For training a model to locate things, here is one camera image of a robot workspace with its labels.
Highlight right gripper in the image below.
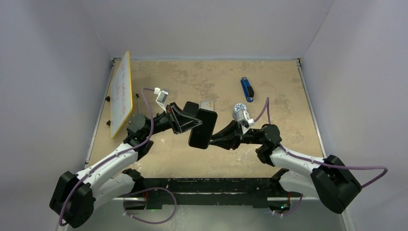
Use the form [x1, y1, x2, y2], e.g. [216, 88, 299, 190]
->
[209, 119, 263, 150]

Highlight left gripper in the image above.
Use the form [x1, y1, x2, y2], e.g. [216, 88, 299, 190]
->
[144, 103, 202, 138]

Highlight white phone case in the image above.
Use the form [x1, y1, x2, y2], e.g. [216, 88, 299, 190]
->
[199, 100, 215, 111]

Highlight black smartphone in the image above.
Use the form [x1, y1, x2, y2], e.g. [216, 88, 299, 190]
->
[183, 101, 199, 116]

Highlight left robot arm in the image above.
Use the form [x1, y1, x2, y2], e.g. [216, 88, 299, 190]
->
[49, 102, 203, 228]

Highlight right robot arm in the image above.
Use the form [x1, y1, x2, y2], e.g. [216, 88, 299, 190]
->
[209, 121, 362, 214]

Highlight black square pad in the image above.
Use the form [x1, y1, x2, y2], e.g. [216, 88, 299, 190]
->
[188, 109, 218, 150]

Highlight blue white jar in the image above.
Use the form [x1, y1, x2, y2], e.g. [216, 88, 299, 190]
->
[232, 103, 247, 120]

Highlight blue stapler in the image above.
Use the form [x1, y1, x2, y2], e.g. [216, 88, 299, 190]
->
[240, 77, 255, 103]

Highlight yellow framed whiteboard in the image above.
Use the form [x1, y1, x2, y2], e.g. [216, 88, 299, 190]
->
[110, 51, 133, 139]

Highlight metal whiteboard stand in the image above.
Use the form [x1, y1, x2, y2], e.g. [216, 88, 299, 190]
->
[105, 93, 140, 126]

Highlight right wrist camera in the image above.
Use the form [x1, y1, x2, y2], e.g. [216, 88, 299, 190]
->
[236, 110, 255, 128]

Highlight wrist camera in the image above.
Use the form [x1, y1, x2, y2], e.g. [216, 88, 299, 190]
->
[154, 88, 169, 112]
[236, 110, 255, 128]

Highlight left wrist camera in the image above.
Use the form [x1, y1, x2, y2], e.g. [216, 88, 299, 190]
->
[154, 88, 169, 112]

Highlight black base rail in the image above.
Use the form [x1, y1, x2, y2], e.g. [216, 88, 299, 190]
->
[65, 177, 319, 211]

